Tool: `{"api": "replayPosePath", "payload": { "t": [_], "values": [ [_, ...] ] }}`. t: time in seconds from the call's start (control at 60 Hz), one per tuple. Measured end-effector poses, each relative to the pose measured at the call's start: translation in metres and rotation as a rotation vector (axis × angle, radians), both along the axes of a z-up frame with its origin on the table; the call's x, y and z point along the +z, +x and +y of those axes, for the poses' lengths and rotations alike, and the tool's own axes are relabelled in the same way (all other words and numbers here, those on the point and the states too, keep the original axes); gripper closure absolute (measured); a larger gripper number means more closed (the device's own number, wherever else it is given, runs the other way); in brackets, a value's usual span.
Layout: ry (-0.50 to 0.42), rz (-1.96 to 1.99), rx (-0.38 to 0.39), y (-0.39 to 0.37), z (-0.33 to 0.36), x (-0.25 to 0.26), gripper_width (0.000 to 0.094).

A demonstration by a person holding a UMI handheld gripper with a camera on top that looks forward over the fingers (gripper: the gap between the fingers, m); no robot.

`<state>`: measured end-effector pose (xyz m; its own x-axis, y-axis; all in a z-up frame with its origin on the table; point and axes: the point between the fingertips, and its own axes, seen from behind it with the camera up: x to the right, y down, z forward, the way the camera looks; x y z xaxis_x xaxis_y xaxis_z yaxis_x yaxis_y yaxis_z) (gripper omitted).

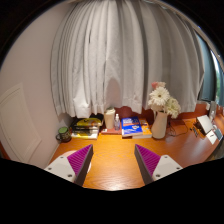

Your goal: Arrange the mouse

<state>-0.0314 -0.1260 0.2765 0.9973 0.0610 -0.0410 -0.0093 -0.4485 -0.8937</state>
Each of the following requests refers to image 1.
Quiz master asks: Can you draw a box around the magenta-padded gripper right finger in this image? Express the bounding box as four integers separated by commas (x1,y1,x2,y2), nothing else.
134,143,184,185

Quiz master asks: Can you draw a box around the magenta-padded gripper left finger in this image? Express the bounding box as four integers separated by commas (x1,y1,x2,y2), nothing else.
43,143,94,187

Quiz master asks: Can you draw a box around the dark mug with green inside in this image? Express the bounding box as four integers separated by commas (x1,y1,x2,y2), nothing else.
55,126,73,144

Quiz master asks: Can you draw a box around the white and yellow book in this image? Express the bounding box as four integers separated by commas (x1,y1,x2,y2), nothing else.
70,129,100,140

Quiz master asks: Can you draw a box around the white vase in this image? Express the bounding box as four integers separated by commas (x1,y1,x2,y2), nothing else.
150,110,168,140

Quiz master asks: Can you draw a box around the dark pen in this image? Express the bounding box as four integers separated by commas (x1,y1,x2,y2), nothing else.
192,125,200,138

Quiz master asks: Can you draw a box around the blue book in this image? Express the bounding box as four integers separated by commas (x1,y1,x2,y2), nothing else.
120,116,144,138

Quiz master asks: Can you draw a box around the yellow and black book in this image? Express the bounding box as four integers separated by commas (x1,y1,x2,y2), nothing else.
74,117,103,128

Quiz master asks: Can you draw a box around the white paper card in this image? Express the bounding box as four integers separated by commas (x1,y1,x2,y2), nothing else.
205,130,218,145

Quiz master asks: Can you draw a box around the reddish-brown flat book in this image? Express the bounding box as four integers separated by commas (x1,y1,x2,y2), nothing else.
100,127,123,135

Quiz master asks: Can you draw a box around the clear spray bottle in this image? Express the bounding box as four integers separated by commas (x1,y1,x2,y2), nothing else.
113,113,122,131

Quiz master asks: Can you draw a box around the white tumbler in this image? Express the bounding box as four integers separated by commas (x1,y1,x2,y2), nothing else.
103,107,117,130

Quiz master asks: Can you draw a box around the white flower bunch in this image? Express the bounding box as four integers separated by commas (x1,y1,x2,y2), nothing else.
147,81,182,119

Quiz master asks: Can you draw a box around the glass window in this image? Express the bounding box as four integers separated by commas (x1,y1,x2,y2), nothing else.
196,33,224,108

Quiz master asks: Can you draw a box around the white curtain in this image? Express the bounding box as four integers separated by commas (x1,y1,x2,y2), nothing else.
50,0,205,120

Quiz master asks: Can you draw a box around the black cable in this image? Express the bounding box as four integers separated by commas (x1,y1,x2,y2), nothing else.
166,119,190,137

